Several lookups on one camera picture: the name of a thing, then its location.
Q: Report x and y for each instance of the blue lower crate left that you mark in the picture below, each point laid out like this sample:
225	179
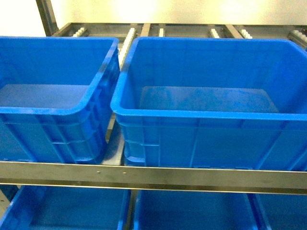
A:
67	208

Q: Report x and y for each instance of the blue lower crate right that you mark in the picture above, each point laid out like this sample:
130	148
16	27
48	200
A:
279	212

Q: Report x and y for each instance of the blue crate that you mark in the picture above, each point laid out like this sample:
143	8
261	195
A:
213	103
176	210
55	95
279	212
67	208

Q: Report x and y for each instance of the blue lower crate middle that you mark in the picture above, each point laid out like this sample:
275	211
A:
176	210

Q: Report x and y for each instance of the steel shelf rack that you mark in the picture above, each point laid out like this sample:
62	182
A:
276	182

